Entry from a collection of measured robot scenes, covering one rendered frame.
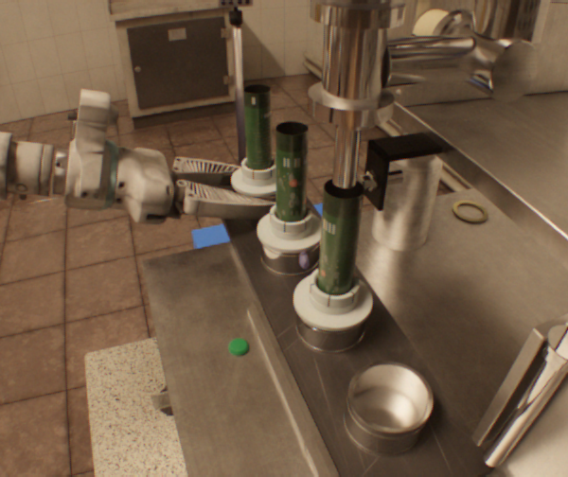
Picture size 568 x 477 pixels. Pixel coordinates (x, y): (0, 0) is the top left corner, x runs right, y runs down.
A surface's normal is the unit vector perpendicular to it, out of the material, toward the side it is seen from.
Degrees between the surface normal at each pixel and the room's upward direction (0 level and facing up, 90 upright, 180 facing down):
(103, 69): 90
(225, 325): 0
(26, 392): 0
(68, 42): 90
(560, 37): 90
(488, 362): 0
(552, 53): 90
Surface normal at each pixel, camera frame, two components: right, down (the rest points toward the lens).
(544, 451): -0.94, 0.21
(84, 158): 0.46, 0.10
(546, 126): 0.00, -0.78
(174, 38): 0.34, 0.59
